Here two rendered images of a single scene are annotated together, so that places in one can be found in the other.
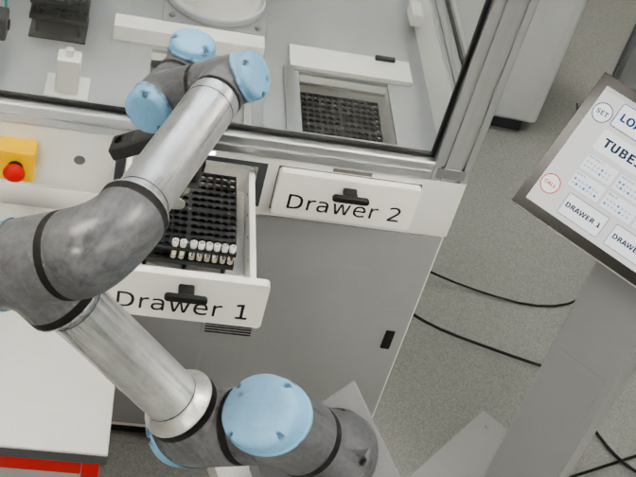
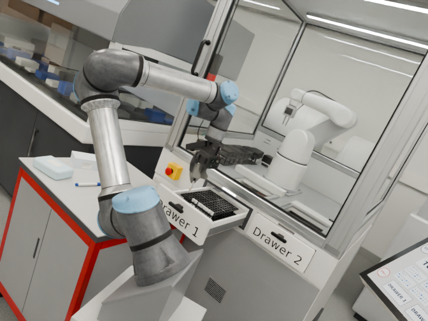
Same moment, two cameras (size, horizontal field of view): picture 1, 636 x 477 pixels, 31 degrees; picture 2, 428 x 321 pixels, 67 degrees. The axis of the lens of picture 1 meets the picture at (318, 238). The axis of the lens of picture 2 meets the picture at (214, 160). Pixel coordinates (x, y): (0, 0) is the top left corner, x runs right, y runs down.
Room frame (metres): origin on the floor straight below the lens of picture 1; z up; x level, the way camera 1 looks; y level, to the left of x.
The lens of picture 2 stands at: (0.61, -0.66, 1.43)
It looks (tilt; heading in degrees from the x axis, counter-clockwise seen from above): 15 degrees down; 45
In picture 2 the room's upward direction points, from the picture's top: 23 degrees clockwise
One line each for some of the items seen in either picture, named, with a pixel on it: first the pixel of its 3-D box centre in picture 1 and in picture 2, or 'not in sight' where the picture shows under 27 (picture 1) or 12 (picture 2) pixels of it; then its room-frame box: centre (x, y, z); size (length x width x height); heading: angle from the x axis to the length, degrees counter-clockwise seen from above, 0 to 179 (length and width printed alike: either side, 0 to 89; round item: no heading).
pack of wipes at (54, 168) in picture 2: not in sight; (53, 167); (1.09, 0.71, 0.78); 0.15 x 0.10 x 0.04; 118
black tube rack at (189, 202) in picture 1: (187, 220); (207, 207); (1.61, 0.25, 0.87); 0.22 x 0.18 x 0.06; 14
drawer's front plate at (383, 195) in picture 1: (345, 199); (279, 241); (1.80, -0.03, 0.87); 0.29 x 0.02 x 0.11; 104
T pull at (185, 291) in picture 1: (185, 293); (178, 206); (1.39, 0.19, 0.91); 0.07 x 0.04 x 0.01; 104
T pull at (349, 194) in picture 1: (350, 196); (279, 236); (1.77, -0.04, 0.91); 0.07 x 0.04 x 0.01; 104
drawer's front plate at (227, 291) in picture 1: (184, 295); (179, 213); (1.41, 0.20, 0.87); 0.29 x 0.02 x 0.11; 104
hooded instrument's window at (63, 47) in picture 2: not in sight; (96, 60); (1.64, 2.02, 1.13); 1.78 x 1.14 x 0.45; 104
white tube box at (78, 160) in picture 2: not in sight; (85, 160); (1.26, 0.81, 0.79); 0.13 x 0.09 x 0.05; 174
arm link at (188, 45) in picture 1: (188, 68); (222, 114); (1.50, 0.27, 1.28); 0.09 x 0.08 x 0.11; 169
